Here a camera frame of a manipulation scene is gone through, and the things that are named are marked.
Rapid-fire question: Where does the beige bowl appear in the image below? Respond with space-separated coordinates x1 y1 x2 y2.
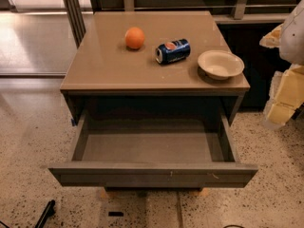
198 50 244 80

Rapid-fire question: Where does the metal window frame post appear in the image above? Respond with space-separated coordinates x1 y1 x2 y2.
63 0 86 48

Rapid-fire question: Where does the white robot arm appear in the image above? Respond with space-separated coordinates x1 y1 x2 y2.
259 0 304 129

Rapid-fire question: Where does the black object on floor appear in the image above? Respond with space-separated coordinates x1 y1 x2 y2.
34 199 55 228

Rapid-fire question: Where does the orange fruit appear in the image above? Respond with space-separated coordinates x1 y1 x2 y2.
124 27 145 49

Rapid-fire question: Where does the grey top drawer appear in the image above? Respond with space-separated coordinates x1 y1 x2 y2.
48 109 257 189

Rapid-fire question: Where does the brown drawer cabinet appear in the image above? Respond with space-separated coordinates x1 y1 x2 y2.
61 11 250 122

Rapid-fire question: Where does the blue pepsi can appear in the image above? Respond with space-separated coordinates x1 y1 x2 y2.
155 39 191 65

